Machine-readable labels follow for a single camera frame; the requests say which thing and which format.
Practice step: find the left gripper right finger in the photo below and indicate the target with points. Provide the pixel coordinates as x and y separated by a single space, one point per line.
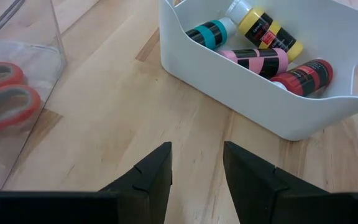
250 186

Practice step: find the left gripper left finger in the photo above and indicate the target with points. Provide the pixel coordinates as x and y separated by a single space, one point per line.
151 186

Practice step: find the red paint bottle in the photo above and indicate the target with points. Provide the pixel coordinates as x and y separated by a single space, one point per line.
306 77

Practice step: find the pink paint bottle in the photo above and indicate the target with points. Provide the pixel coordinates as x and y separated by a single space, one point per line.
256 62

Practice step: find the yellow paint bottle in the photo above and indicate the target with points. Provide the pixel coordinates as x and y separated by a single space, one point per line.
266 31

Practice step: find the teal paint bottle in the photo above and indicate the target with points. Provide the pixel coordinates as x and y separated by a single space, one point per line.
210 34

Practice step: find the white plastic bin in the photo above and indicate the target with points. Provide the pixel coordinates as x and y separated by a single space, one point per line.
228 84

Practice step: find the clear acrylic holder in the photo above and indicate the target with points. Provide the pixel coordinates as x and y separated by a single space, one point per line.
51 56

